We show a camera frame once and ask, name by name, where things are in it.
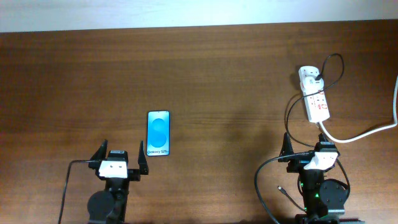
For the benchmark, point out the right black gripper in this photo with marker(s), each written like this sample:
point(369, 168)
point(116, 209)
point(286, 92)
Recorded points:
point(294, 168)

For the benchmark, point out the white charger adapter plug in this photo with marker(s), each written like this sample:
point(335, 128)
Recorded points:
point(311, 85)

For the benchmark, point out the white power strip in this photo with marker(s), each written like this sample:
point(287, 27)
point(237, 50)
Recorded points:
point(315, 103)

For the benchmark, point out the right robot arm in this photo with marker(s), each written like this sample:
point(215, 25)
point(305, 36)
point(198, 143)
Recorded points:
point(323, 199)

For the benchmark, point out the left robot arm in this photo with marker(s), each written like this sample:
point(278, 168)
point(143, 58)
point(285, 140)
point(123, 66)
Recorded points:
point(109, 205)

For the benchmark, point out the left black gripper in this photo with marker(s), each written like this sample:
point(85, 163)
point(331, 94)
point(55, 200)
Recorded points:
point(132, 175)

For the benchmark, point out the blue Samsung Galaxy smartphone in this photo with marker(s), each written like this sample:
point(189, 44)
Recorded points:
point(158, 133)

